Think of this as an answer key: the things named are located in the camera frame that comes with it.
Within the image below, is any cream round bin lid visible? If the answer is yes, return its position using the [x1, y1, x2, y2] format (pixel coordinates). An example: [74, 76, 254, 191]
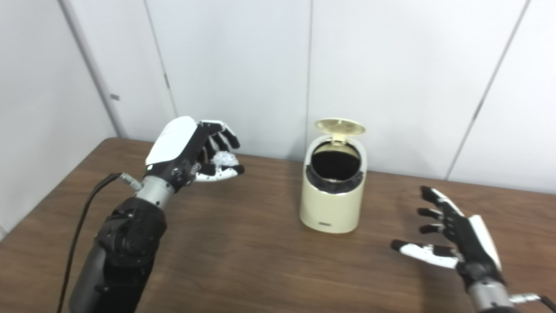
[314, 118, 366, 142]

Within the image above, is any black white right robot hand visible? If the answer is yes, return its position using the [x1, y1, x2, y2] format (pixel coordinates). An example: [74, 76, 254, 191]
[390, 186, 506, 287]

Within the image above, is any white paper ball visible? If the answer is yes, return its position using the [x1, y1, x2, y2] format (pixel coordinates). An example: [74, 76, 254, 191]
[210, 151, 238, 168]

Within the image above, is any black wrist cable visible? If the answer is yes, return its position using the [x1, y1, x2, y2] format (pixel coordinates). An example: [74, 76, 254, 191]
[508, 293, 556, 312]
[56, 173, 144, 313]

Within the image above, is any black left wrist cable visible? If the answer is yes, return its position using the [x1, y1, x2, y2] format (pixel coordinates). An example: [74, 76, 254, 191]
[56, 173, 144, 313]

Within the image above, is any black bin liner bag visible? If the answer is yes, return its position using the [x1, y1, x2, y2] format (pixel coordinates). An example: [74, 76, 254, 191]
[305, 141, 364, 194]

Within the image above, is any grey wall corner post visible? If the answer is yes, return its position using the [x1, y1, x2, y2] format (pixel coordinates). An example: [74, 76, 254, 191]
[59, 0, 129, 139]

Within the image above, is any cream-colored desktop trash bin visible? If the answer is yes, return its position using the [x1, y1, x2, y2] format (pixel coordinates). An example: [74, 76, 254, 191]
[299, 118, 368, 234]

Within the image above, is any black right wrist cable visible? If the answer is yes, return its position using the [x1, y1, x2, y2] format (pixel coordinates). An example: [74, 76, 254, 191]
[508, 293, 556, 312]

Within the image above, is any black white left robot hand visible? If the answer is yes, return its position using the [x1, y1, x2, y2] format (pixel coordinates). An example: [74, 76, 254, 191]
[145, 116, 245, 192]

